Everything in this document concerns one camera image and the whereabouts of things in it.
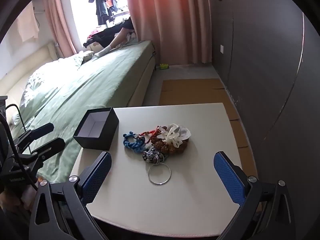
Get dark clothes pile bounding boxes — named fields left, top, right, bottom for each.
left=84, top=27, right=125, bottom=48

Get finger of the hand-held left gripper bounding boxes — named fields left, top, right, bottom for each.
left=17, top=122, right=55, bottom=148
left=19, top=137, right=66, bottom=173

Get dark beaded bracelet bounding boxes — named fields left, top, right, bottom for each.
left=142, top=147, right=165, bottom=166

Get white pillow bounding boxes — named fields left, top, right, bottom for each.
left=82, top=51, right=95, bottom=63

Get grey wardrobe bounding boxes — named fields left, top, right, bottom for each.
left=226, top=0, right=320, bottom=230

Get silver bangle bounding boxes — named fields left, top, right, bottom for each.
left=147, top=162, right=172, bottom=186

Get thin black cable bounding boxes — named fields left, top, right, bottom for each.
left=4, top=104, right=27, bottom=133

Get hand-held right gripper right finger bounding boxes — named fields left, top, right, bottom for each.
left=213, top=151, right=297, bottom=240

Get white shell bracelet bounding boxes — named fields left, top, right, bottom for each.
left=157, top=123, right=192, bottom=148

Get brown bead bracelet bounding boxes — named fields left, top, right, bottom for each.
left=150, top=126, right=190, bottom=157

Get red string bracelet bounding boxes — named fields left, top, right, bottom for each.
left=139, top=126, right=165, bottom=143

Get thick black cable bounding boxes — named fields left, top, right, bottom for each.
left=0, top=115, right=39, bottom=190

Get green patterned duvet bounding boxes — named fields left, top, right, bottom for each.
left=19, top=54, right=85, bottom=120

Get brown cardboard floor sheets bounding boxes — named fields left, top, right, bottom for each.
left=159, top=79, right=258, bottom=178

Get wide pink curtain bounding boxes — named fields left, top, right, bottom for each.
left=126, top=0, right=213, bottom=65

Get narrow pink curtain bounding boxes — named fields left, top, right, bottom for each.
left=41, top=0, right=77, bottom=60

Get black jewelry box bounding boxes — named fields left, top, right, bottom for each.
left=73, top=107, right=119, bottom=151

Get beige hanging cloth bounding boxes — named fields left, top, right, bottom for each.
left=16, top=2, right=40, bottom=43

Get blue braided bracelet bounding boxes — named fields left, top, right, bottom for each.
left=123, top=131, right=150, bottom=153

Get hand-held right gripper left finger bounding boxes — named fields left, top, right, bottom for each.
left=29, top=151, right=113, bottom=240

